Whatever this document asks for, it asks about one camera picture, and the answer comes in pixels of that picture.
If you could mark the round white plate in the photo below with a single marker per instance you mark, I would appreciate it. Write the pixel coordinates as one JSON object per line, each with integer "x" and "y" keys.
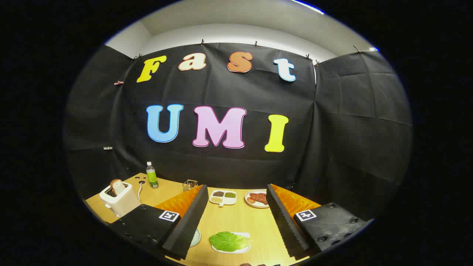
{"x": 255, "y": 205}

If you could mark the yellow soybeans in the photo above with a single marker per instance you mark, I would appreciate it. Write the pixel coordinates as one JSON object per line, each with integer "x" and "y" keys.
{"x": 215, "y": 200}

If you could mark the white leaf-shaped plate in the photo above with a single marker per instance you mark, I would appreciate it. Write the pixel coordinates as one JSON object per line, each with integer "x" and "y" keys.
{"x": 244, "y": 234}

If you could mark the white divided dish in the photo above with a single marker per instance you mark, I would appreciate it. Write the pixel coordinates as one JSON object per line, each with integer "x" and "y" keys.
{"x": 229, "y": 201}

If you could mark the red meat slices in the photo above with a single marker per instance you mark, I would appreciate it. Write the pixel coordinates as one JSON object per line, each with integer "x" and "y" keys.
{"x": 258, "y": 197}

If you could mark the green label plastic bottle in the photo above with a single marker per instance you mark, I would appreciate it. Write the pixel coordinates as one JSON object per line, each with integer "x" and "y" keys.
{"x": 152, "y": 177}

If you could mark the green mung beans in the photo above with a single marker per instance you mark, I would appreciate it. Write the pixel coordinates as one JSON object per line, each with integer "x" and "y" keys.
{"x": 230, "y": 194}

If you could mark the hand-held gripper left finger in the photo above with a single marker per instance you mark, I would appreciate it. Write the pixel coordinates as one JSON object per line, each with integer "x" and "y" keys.
{"x": 188, "y": 225}

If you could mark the dark red beans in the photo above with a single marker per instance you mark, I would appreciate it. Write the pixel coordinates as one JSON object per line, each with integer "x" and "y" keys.
{"x": 218, "y": 193}

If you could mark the green lettuce leaf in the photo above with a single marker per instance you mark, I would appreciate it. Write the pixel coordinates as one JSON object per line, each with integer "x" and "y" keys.
{"x": 227, "y": 242}

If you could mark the brown crust bread slice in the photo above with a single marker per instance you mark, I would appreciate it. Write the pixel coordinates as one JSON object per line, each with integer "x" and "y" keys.
{"x": 118, "y": 187}

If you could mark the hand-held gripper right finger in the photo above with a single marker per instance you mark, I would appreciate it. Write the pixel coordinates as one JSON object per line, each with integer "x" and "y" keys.
{"x": 286, "y": 225}

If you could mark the pale green round plate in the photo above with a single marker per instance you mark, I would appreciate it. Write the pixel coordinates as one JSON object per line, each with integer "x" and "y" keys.
{"x": 196, "y": 237}

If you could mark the white toaster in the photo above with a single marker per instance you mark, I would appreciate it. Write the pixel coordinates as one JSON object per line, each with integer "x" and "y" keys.
{"x": 123, "y": 203}

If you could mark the black backdrop cloth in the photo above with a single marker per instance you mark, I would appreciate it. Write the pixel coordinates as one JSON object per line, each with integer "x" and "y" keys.
{"x": 229, "y": 92}

